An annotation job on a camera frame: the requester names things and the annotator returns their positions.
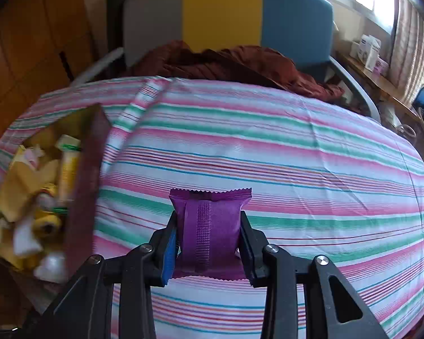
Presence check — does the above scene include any wooden wardrobe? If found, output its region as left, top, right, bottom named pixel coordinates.
left=0, top=0, right=94, bottom=145

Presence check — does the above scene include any yellow green packet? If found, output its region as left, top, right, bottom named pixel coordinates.
left=57, top=146, right=81, bottom=202

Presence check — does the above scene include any black rolled mat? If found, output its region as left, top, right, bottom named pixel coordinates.
left=107, top=0, right=132, bottom=68

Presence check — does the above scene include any grey yellow blue armchair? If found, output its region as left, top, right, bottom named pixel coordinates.
left=71, top=0, right=381, bottom=122

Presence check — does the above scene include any dark red jacket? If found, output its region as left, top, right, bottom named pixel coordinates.
left=127, top=40, right=345, bottom=105

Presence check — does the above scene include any white carton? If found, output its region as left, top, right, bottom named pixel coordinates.
left=358, top=34, right=382, bottom=70

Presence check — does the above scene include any wooden side desk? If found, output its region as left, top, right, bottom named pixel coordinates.
left=334, top=51, right=424, bottom=170

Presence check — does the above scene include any yellow scrub sponge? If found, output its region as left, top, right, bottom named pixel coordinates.
left=33, top=205, right=66, bottom=237

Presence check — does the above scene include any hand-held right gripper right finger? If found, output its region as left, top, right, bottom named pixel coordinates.
left=237, top=211, right=389, bottom=339

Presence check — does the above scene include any striped pink curtain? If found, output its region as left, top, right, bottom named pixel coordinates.
left=389, top=0, right=424, bottom=92

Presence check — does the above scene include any striped tablecloth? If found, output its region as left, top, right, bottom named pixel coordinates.
left=0, top=76, right=424, bottom=339

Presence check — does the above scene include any purple snack packet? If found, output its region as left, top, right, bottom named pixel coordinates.
left=169, top=187, right=251, bottom=281

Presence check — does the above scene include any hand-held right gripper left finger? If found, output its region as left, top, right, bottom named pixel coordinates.
left=37, top=211, right=180, bottom=339

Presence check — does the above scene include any pink thread spool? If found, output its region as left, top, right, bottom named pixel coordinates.
left=23, top=148, right=45, bottom=166

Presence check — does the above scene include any gold tin box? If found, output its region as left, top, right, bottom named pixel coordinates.
left=0, top=104, right=112, bottom=285

